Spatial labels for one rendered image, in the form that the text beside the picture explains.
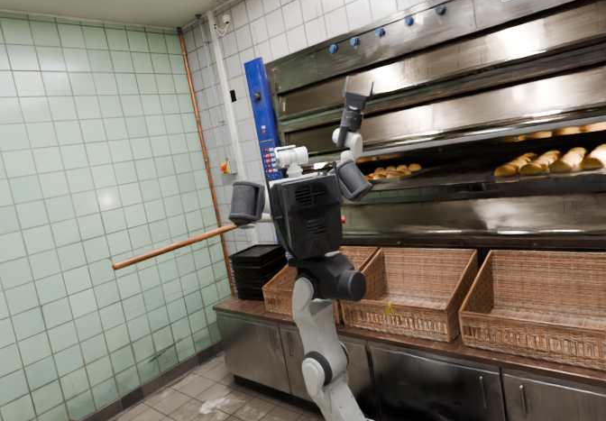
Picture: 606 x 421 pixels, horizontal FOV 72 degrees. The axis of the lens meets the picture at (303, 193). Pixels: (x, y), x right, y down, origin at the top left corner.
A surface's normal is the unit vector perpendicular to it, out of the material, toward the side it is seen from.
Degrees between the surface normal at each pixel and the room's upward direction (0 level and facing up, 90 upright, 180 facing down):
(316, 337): 90
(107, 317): 90
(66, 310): 90
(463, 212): 70
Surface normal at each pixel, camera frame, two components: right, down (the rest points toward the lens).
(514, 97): -0.64, -0.17
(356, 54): -0.64, 0.20
